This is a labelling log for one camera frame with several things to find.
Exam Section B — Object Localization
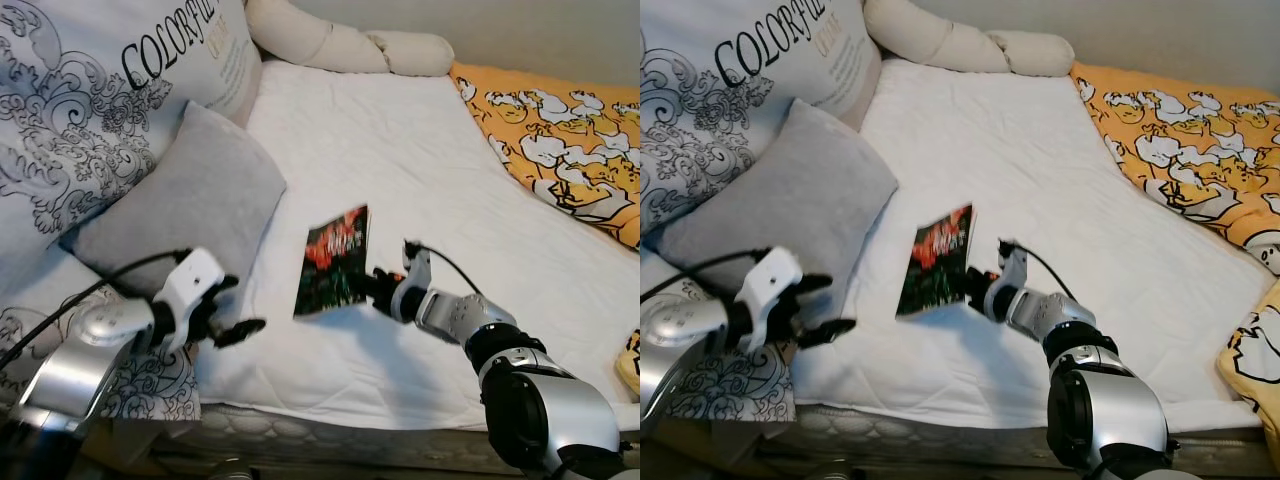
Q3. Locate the grey quilted mattress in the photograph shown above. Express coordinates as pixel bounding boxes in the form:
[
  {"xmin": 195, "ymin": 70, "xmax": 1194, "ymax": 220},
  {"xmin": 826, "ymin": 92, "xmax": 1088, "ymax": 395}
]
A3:
[
  {"xmin": 90, "ymin": 400, "xmax": 641, "ymax": 471},
  {"xmin": 700, "ymin": 400, "xmax": 1261, "ymax": 471}
]

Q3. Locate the white quilted mattress pad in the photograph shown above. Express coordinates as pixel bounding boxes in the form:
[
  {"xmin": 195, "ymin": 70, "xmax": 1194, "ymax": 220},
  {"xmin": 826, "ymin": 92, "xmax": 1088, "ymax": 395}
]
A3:
[
  {"xmin": 195, "ymin": 60, "xmax": 641, "ymax": 431},
  {"xmin": 790, "ymin": 58, "xmax": 1280, "ymax": 431}
]

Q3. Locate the beige knotted bolster pillow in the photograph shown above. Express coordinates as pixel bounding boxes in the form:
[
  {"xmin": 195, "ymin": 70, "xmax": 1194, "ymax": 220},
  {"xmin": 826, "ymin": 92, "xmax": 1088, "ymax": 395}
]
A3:
[
  {"xmin": 245, "ymin": 0, "xmax": 456, "ymax": 78},
  {"xmin": 865, "ymin": 0, "xmax": 1076, "ymax": 78}
]

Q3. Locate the swirl patterned white pillow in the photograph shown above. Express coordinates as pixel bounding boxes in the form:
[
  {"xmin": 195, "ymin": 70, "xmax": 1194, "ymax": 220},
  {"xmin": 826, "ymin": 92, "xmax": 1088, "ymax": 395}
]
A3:
[
  {"xmin": 0, "ymin": 0, "xmax": 263, "ymax": 301},
  {"xmin": 640, "ymin": 0, "xmax": 883, "ymax": 251}
]

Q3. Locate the dark floral book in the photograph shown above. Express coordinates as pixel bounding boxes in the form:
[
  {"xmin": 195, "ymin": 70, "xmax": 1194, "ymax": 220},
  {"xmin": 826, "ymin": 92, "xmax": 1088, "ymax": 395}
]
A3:
[
  {"xmin": 895, "ymin": 203, "xmax": 976, "ymax": 319},
  {"xmin": 293, "ymin": 204, "xmax": 372, "ymax": 319}
]

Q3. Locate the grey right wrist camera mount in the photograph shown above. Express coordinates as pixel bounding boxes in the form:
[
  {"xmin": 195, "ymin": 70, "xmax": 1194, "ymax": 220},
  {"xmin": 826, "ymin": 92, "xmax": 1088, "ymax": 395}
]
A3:
[
  {"xmin": 398, "ymin": 243, "xmax": 434, "ymax": 301},
  {"xmin": 995, "ymin": 243, "xmax": 1029, "ymax": 301}
]

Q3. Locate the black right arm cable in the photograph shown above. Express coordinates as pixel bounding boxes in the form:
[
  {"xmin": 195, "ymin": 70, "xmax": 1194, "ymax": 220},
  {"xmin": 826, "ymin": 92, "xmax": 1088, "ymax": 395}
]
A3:
[
  {"xmin": 1000, "ymin": 240, "xmax": 1086, "ymax": 298},
  {"xmin": 403, "ymin": 240, "xmax": 486, "ymax": 298}
]

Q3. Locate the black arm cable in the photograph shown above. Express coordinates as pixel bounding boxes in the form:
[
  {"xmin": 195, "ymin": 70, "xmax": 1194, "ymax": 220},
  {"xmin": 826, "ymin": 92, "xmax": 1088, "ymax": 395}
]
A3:
[
  {"xmin": 403, "ymin": 240, "xmax": 486, "ymax": 298},
  {"xmin": 0, "ymin": 248, "xmax": 191, "ymax": 371},
  {"xmin": 640, "ymin": 248, "xmax": 776, "ymax": 301},
  {"xmin": 1000, "ymin": 240, "xmax": 1086, "ymax": 298}
]

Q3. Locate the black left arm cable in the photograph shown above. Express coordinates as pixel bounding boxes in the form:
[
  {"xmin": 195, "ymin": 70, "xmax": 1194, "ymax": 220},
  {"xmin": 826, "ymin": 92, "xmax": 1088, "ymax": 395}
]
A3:
[
  {"xmin": 0, "ymin": 248, "xmax": 191, "ymax": 371},
  {"xmin": 640, "ymin": 248, "xmax": 776, "ymax": 301}
]

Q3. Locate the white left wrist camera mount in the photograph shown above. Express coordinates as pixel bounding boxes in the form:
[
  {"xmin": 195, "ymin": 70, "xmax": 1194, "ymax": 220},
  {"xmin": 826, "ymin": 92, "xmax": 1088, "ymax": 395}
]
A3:
[
  {"xmin": 150, "ymin": 248, "xmax": 227, "ymax": 353},
  {"xmin": 745, "ymin": 247, "xmax": 806, "ymax": 351}
]

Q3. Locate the orange cartoon duck blanket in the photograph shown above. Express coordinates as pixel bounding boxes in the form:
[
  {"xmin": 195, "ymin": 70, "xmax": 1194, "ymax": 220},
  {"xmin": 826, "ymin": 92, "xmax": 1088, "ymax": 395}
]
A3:
[
  {"xmin": 1070, "ymin": 62, "xmax": 1280, "ymax": 471},
  {"xmin": 450, "ymin": 63, "xmax": 641, "ymax": 396}
]

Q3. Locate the grey square pillow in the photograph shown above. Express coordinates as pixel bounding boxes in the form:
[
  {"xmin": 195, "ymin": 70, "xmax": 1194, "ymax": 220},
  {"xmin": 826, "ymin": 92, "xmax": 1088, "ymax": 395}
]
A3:
[
  {"xmin": 60, "ymin": 100, "xmax": 288, "ymax": 301},
  {"xmin": 655, "ymin": 97, "xmax": 901, "ymax": 301}
]

